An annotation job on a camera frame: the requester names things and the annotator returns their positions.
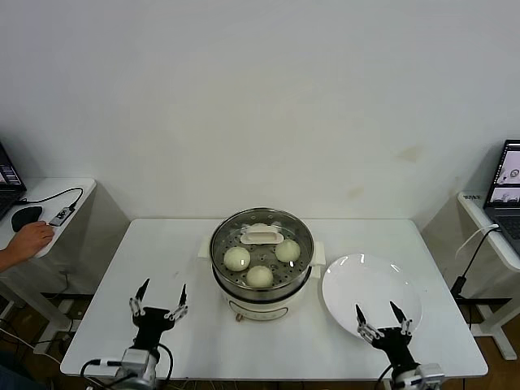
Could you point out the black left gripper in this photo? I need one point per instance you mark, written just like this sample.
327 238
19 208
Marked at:
151 325

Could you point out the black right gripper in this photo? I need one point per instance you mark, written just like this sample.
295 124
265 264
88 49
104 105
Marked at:
396 345

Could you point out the glass pot lid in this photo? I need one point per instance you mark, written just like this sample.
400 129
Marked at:
262 236

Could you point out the person's bare forearm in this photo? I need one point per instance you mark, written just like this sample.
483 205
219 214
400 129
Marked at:
6 260

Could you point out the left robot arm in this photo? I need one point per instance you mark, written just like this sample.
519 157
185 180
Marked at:
138 378

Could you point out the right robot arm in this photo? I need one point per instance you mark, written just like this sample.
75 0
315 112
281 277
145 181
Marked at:
406 378

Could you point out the perforated steel steamer basket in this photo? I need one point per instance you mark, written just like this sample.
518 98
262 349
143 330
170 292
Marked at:
227 280

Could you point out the person's bare hand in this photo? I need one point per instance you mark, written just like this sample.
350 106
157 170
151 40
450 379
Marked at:
34 239

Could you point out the white round plate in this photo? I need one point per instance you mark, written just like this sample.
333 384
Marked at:
365 296

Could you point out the cream electric cooking pot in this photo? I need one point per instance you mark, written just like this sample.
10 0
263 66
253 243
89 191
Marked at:
260 306

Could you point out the white side desk with mouse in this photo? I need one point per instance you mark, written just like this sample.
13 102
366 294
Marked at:
65 243

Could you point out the grey usb hub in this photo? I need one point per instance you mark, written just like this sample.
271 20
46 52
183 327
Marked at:
61 216

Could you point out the white side desk with label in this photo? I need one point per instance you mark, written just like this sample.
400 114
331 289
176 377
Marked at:
471 211

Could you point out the person's dark clothing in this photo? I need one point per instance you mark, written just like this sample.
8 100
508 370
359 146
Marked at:
16 375

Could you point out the grey laptop bright screen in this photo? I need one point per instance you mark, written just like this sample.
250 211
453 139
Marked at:
508 223

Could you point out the black computer mouse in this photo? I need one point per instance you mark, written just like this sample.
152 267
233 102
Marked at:
25 214

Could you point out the black laptop dark screen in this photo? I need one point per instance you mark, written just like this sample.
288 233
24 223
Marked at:
8 178

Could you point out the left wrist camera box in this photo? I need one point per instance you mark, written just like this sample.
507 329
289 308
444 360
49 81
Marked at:
135 359

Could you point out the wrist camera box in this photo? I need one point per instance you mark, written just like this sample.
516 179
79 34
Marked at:
432 373
135 359

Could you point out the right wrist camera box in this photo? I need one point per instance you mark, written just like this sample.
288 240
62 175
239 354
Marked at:
432 373

